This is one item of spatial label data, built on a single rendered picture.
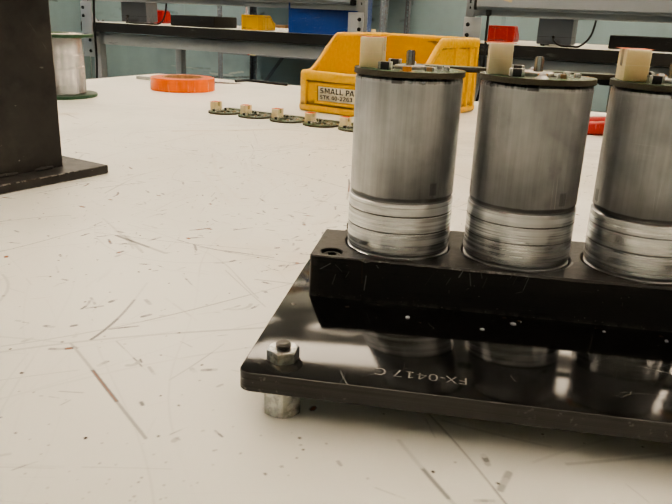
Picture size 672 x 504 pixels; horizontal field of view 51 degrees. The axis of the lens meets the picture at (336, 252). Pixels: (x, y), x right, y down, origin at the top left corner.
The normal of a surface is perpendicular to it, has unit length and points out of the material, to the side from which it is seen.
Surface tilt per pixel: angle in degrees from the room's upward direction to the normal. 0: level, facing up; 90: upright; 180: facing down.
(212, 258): 0
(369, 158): 90
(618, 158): 90
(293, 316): 0
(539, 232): 90
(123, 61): 90
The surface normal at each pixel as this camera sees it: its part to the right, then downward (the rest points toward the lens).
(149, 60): -0.43, 0.27
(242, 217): 0.04, -0.95
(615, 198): -0.84, 0.15
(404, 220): -0.04, 0.32
